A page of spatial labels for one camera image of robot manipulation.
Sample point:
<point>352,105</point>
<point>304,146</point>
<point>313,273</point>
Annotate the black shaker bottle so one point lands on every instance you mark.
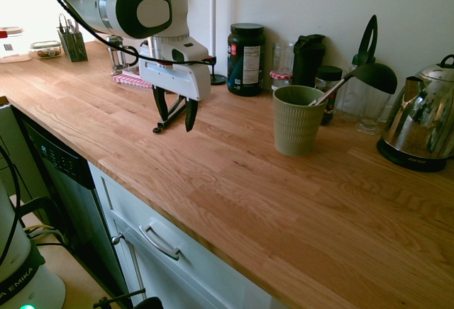
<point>308,61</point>

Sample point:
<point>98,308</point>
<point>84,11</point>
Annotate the round silver cabinet knob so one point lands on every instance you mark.
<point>116,240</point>

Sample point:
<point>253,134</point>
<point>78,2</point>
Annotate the green ribbed utensil holder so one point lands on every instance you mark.
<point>296,124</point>

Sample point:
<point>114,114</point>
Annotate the black protein powder tub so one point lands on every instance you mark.
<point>245,61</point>

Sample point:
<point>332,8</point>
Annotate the red checkered book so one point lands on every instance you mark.
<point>131,81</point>

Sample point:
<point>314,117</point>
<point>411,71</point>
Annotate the clear bottle black loop lid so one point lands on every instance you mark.
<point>362,48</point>

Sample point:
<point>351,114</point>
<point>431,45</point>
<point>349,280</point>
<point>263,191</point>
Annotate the black dishwasher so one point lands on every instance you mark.
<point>67,181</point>

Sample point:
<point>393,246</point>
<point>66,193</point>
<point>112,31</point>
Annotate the black candle holder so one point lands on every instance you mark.
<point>218,78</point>

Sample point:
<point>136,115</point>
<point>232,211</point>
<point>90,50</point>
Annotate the glass french press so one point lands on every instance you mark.
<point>117,57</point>

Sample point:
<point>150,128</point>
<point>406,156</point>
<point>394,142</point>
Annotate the white cabinet front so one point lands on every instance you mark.
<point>184,277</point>

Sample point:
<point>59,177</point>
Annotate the footed clear glass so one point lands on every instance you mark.
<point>370,114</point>

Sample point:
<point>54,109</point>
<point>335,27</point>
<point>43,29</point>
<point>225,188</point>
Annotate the small metal tongs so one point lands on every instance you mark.
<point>62,23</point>

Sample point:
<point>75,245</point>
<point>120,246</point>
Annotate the glass food container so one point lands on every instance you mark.
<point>45,50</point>

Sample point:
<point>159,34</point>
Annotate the black camera stand clamp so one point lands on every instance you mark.
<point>142,303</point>

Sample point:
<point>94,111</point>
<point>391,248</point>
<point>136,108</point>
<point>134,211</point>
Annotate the glass jar checkered ribbon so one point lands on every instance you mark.
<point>282,64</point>

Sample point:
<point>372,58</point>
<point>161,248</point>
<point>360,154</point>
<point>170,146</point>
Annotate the tall white candle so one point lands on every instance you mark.
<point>213,11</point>

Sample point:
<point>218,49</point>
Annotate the coffee jar black lid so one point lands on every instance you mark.
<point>331,82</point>

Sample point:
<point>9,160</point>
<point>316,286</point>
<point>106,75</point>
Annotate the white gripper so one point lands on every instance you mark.
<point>177,78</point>

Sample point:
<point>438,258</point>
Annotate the black kettle base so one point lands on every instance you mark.
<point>408,160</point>

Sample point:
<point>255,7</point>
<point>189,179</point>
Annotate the stainless steel electric kettle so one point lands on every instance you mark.
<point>422,110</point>

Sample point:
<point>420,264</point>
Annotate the green cutlery caddy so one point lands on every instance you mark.
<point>72,46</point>

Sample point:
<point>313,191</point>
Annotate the metal cutlery piece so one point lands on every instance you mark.
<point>75,26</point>

